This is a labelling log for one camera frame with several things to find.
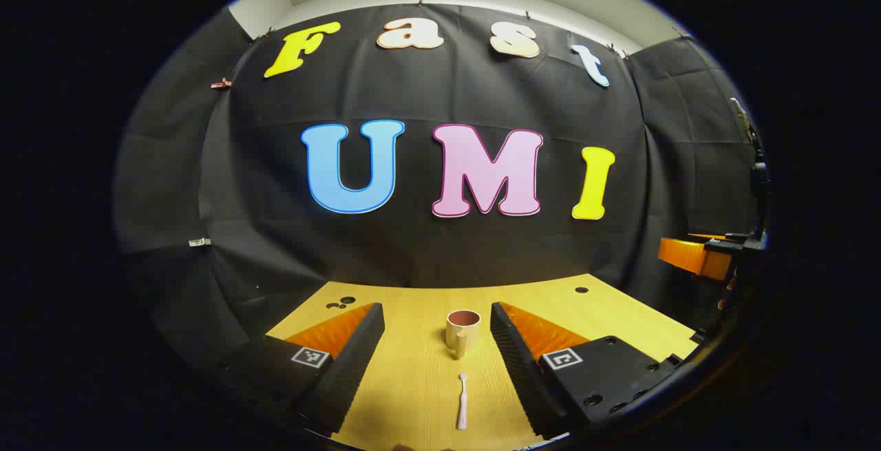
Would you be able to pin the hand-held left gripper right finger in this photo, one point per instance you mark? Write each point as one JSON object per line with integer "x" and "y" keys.
{"x": 519, "y": 368}

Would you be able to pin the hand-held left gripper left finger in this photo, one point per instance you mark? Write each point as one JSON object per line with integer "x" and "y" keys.
{"x": 351, "y": 361}

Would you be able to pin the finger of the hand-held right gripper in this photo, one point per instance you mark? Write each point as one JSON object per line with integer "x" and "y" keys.
{"x": 688, "y": 256}

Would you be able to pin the beige cup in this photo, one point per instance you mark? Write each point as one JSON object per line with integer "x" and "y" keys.
{"x": 462, "y": 335}

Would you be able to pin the white toothbrush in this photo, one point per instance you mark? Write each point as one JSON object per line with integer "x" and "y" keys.
{"x": 462, "y": 410}

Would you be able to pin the wooden desktop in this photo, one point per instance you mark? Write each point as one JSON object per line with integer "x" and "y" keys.
{"x": 413, "y": 382}

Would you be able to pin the black backdrop cloth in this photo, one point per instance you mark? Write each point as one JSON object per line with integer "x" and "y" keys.
{"x": 275, "y": 231}

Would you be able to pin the small silver clip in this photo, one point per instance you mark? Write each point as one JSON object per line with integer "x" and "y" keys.
{"x": 199, "y": 242}

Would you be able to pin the small red clip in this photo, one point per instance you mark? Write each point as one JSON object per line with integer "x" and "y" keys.
{"x": 221, "y": 84}

